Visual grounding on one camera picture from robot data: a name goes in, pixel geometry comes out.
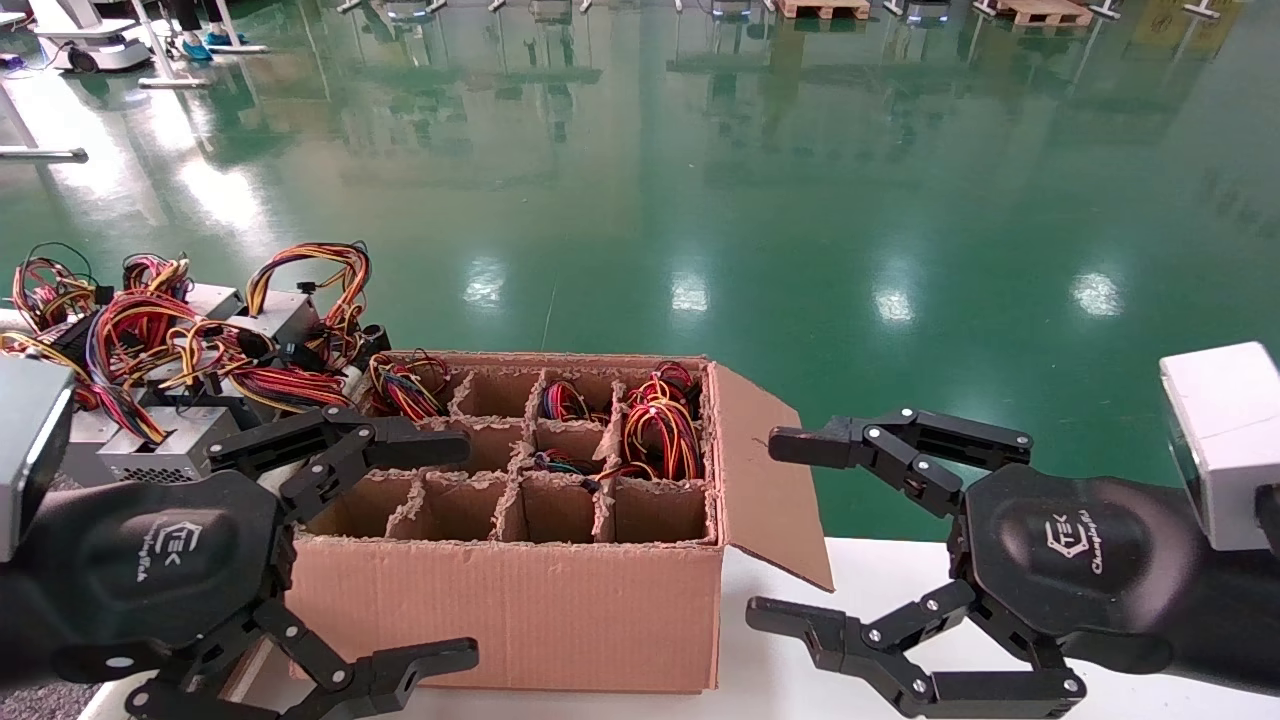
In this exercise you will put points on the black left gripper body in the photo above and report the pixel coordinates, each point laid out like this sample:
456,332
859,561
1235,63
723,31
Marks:
150,560

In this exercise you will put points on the person with blue shoe covers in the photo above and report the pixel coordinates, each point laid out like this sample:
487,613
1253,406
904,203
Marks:
195,45

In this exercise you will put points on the white table leg with foot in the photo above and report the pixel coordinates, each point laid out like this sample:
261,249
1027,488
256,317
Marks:
175,82
240,47
45,154

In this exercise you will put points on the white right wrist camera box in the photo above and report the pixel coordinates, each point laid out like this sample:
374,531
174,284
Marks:
1225,440

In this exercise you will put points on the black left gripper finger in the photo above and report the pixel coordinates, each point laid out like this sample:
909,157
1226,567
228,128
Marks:
400,445
420,665

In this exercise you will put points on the plain grey power supply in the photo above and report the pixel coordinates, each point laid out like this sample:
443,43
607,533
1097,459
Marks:
85,440

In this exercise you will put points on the wooden pallet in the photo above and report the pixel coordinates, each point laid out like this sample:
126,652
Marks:
1040,12
820,8

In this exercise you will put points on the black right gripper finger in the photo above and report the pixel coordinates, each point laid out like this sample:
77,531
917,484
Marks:
820,630
830,442

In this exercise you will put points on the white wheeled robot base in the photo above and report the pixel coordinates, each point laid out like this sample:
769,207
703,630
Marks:
90,45

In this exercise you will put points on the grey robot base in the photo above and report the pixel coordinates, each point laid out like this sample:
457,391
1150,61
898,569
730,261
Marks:
552,8
733,7
410,8
927,9

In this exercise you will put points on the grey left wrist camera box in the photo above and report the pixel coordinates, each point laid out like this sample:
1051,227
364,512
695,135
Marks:
25,450

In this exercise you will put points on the brown cardboard box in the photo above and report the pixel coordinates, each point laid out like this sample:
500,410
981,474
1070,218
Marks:
500,620

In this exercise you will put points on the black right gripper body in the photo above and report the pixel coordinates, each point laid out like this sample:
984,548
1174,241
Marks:
1070,560

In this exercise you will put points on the silver power supply unit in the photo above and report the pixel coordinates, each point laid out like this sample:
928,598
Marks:
280,315
212,298

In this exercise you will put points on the grey metal pipe rail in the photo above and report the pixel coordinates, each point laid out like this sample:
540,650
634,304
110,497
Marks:
353,373

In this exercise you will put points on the small purple object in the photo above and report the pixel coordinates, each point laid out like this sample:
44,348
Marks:
12,62

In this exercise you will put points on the black round connector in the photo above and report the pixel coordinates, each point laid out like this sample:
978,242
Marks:
375,340

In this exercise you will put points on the cardboard divider grid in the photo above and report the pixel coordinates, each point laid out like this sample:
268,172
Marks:
520,462

